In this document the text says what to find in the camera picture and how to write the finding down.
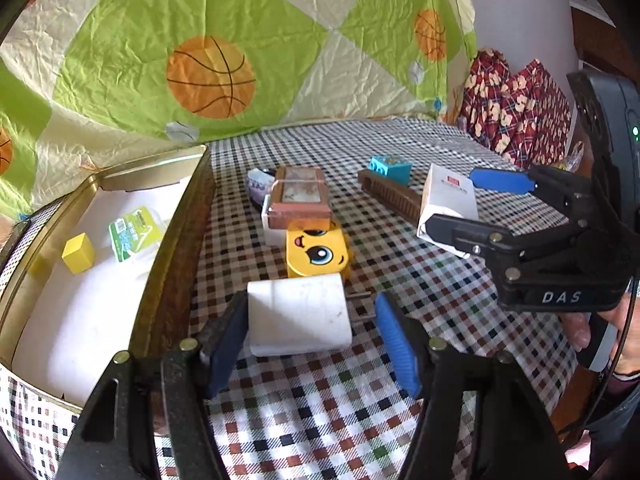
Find white charger plug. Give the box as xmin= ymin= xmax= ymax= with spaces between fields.
xmin=246 ymin=273 xmax=373 ymax=358

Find checked bed sheet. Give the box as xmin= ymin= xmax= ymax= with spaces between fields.
xmin=0 ymin=117 xmax=601 ymax=480

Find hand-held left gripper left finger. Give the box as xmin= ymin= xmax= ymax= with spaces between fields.
xmin=57 ymin=292 xmax=251 ymax=480

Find brown ribbed wooden comb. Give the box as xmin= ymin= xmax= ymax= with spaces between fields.
xmin=357 ymin=169 xmax=426 ymax=226

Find green plastic packet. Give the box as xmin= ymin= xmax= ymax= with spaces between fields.
xmin=108 ymin=206 xmax=166 ymax=264

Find yellow face toy block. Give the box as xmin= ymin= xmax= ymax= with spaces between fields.
xmin=285 ymin=227 xmax=353 ymax=281

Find brown wooden framed box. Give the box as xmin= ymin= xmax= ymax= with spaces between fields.
xmin=264 ymin=165 xmax=332 ymax=233

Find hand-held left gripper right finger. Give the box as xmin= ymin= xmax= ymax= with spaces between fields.
xmin=375 ymin=291 xmax=568 ymax=480

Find yellow cube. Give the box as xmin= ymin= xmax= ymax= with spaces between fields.
xmin=61 ymin=233 xmax=96 ymax=275

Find white paper liner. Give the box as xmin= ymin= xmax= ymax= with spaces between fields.
xmin=10 ymin=180 xmax=191 ymax=406

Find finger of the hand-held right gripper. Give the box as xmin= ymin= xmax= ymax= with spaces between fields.
xmin=469 ymin=162 xmax=596 ymax=221
xmin=425 ymin=213 xmax=592 ymax=286

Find person's right hand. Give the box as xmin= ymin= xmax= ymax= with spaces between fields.
xmin=559 ymin=311 xmax=593 ymax=353

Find black cable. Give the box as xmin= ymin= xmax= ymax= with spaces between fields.
xmin=560 ymin=280 xmax=640 ymax=446

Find red plaid bear-print cloth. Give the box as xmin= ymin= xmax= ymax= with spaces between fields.
xmin=457 ymin=47 xmax=573 ymax=168

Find white box with red label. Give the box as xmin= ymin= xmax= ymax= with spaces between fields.
xmin=416 ymin=162 xmax=481 ymax=259

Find small white box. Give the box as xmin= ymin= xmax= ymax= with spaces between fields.
xmin=260 ymin=207 xmax=289 ymax=248

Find basketball print quilt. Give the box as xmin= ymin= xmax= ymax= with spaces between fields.
xmin=0 ymin=0 xmax=478 ymax=221

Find blue bear-print toy block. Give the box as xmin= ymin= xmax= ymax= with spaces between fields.
xmin=369 ymin=156 xmax=414 ymax=187

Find gold metal tin box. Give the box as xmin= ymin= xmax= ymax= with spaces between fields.
xmin=0 ymin=144 xmax=216 ymax=411

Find brown wooden furniture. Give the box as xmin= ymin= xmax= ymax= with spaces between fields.
xmin=570 ymin=0 xmax=640 ymax=91

